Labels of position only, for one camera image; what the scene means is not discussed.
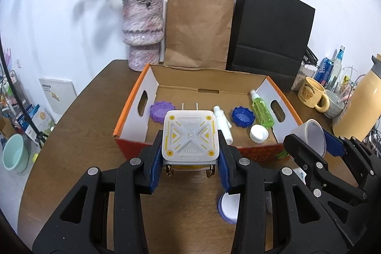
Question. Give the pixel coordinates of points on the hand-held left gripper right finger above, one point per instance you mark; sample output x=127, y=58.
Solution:
x=223, y=167

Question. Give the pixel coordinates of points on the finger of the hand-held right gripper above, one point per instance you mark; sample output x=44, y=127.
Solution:
x=300, y=158
x=333, y=145

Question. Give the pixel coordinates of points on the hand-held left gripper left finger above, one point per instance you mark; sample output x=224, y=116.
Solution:
x=156, y=164

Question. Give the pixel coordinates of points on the white cup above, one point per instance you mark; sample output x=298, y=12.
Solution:
x=312, y=135

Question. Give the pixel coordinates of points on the small white bottle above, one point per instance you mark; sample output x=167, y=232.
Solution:
x=221, y=123

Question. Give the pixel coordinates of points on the white yellow power adapter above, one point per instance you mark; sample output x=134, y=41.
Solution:
x=190, y=135

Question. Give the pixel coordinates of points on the white round cap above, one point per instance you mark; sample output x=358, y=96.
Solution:
x=258, y=133

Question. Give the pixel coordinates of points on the blue ridged lid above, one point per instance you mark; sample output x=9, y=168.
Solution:
x=242, y=117

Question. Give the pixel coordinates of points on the orange cardboard box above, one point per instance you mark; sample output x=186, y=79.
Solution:
x=184, y=96

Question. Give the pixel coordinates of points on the white printed tube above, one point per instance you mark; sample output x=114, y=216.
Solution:
x=299, y=174

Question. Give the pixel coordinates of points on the grey-green mug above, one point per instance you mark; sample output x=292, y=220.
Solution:
x=333, y=105

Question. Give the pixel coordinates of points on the blue-rimmed white lid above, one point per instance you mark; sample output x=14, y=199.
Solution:
x=229, y=208

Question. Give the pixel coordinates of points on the yellow thermos bottle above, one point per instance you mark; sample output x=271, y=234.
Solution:
x=357, y=111

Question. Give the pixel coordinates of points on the purple ridged lid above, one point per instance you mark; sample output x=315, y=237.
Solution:
x=160, y=111

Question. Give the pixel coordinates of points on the yellow bear mug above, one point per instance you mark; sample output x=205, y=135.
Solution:
x=309, y=91

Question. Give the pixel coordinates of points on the green spray bottle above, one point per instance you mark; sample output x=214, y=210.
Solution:
x=262, y=114

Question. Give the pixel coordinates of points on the blue drink can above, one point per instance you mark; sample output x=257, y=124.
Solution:
x=324, y=71

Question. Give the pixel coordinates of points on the speckled clear container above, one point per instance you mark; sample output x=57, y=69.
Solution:
x=300, y=75

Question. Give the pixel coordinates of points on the clear bottle with blue cap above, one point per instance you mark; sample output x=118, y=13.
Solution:
x=336, y=66

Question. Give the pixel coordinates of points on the black clips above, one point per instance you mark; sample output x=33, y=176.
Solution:
x=311, y=56

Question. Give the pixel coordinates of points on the black tripod stand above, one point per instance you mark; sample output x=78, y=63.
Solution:
x=38, y=137

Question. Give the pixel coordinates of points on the small yellow cup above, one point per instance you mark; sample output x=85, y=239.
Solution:
x=35, y=157

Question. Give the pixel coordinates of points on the white flat box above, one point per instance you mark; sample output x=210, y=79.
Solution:
x=56, y=93

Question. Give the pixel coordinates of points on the black paper bag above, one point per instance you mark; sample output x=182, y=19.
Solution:
x=268, y=33

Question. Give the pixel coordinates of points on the blue and white carton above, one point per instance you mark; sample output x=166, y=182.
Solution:
x=31, y=117

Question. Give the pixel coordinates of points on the mottled pink ceramic vase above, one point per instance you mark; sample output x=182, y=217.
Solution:
x=143, y=27

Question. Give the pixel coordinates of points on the mint green basin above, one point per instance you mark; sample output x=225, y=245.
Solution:
x=15, y=152

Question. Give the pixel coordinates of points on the brown paper bag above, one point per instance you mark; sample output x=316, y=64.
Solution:
x=196, y=27

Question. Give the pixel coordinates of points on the small brown cardboard box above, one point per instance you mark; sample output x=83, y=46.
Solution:
x=6, y=127

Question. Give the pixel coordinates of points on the cluttered storage shelf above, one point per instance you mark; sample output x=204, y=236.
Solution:
x=12, y=93

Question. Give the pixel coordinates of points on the white wall socket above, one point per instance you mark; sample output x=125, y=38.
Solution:
x=19, y=63

